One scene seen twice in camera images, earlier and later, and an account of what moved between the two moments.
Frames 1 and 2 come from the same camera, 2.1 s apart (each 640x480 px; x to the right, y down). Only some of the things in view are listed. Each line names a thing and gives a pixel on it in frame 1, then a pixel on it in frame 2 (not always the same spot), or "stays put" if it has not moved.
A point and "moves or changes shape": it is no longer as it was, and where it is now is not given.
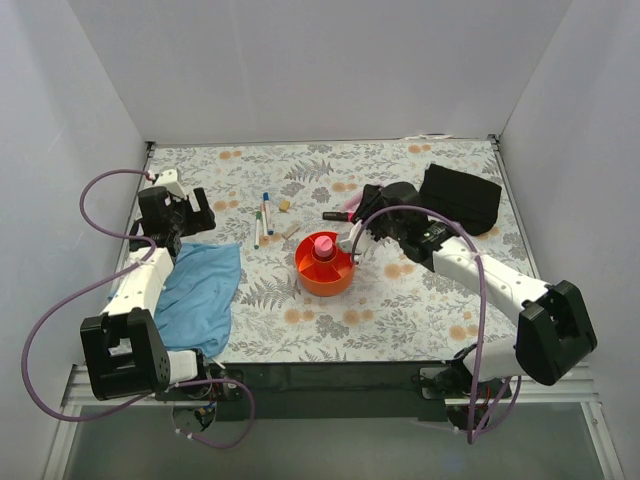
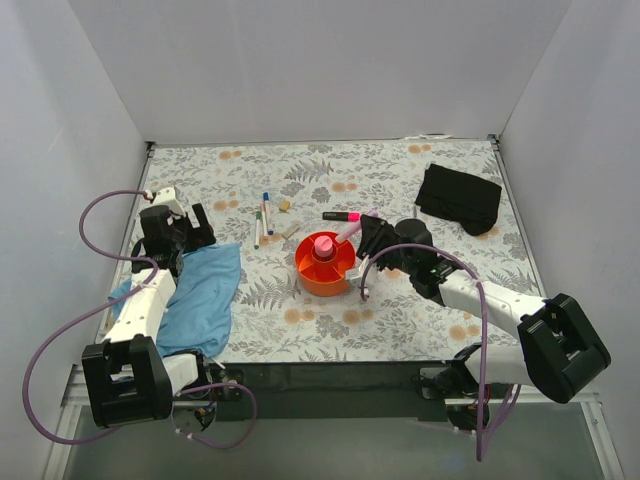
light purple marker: (353, 203) moves or changes shape
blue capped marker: (266, 196) stays put
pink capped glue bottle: (323, 245) stays put
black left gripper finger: (205, 218) to (203, 235)
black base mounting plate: (339, 391) stays put
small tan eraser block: (285, 205) stays put
